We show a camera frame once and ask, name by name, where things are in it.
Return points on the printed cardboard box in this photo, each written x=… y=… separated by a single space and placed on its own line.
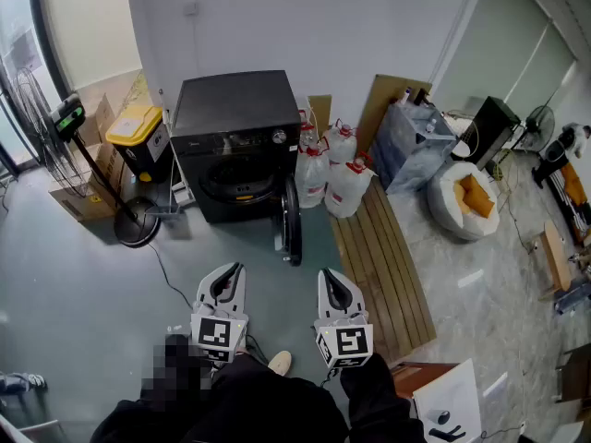
x=104 y=173

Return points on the striped bench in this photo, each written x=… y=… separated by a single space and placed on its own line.
x=577 y=219

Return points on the orange cushion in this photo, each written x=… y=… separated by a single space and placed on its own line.
x=478 y=196
x=573 y=183

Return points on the black plastic oval lid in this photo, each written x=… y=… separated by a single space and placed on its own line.
x=292 y=219

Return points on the brown wooden furniture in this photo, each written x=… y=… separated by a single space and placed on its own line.
x=415 y=376

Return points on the brown wooden board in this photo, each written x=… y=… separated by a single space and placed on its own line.
x=378 y=104

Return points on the person's black shorts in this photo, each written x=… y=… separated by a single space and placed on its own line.
x=268 y=409

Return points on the white dustpan and broom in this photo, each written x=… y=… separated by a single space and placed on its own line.
x=162 y=209

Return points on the small wooden bench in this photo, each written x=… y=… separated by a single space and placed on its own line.
x=556 y=259

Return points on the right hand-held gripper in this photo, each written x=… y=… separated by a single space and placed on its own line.
x=346 y=342

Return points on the large black pedestal fan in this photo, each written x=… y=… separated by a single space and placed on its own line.
x=137 y=224

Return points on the plastic-wrapped grey cabinet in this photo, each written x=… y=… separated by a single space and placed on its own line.
x=411 y=155

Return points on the white spray bottle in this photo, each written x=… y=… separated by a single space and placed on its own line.
x=406 y=96

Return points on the small clear bottle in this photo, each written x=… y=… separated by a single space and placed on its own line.
x=430 y=126

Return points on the frosted glass partition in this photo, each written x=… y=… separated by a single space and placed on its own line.
x=503 y=39

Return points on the narrow cardboard sheet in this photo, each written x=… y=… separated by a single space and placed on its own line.
x=321 y=109

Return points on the white stick vacuum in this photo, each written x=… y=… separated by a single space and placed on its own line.
x=182 y=194

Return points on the black washing machine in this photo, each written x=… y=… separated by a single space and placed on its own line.
x=231 y=104

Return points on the small white floor scrap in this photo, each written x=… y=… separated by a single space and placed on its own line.
x=174 y=328

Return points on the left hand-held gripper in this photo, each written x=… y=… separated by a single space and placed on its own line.
x=214 y=332

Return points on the small black standing fan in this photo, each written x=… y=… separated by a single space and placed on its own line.
x=541 y=120

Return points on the plain cardboard box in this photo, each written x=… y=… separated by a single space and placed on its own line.
x=99 y=118

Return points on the wooden slatted platform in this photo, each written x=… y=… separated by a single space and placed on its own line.
x=383 y=270

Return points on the white printed box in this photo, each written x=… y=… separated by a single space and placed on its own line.
x=450 y=395

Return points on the person's right forearm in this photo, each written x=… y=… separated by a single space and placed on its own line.
x=374 y=399

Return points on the person's left forearm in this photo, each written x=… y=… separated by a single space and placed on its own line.
x=120 y=425

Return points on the black cabinet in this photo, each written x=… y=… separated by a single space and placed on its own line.
x=494 y=127

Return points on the cream sneaker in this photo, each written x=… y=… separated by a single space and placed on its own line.
x=280 y=363

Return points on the white beanbag chair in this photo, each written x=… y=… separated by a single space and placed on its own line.
x=443 y=201

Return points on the black bin with yellow lid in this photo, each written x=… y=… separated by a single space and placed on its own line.
x=138 y=127

